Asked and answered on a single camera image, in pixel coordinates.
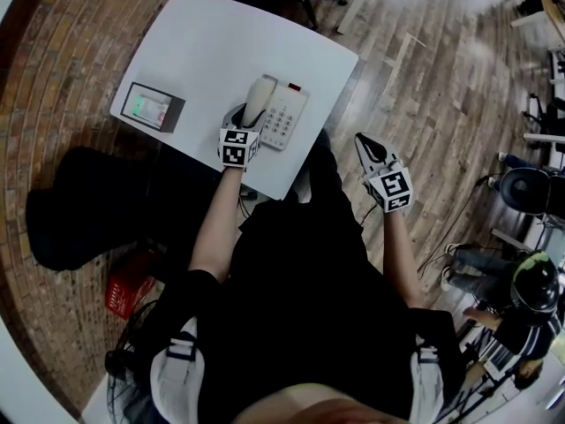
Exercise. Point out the person's left forearm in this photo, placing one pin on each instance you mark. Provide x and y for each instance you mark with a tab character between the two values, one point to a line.
216	232

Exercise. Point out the white telephone base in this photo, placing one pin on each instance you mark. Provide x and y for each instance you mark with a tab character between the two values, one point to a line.
287	117

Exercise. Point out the person's head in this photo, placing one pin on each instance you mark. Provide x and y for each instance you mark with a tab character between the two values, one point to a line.
322	404

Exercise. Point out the red plastic crate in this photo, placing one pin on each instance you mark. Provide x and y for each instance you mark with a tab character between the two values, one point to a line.
128	292

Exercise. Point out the dark display box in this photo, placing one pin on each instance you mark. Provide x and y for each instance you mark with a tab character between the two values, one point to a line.
150	106

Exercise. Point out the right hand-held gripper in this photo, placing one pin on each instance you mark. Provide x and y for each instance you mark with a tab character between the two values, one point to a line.
393	190

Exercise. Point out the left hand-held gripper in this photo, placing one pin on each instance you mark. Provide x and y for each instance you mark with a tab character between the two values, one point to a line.
236	148

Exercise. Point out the white table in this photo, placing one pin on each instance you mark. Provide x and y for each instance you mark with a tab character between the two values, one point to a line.
212	42

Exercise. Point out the white telephone handset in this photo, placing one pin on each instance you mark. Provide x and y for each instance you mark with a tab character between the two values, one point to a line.
258	97

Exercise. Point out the person's right forearm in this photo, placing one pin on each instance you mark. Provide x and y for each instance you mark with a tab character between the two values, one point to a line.
399	259

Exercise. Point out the light wooden table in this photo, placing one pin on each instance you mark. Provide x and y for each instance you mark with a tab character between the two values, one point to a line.
552	7

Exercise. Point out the black floor fan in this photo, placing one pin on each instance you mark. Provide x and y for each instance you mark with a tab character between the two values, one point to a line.
128	369

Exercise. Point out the person's body in black clothes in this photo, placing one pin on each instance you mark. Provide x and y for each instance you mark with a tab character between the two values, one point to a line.
309	303

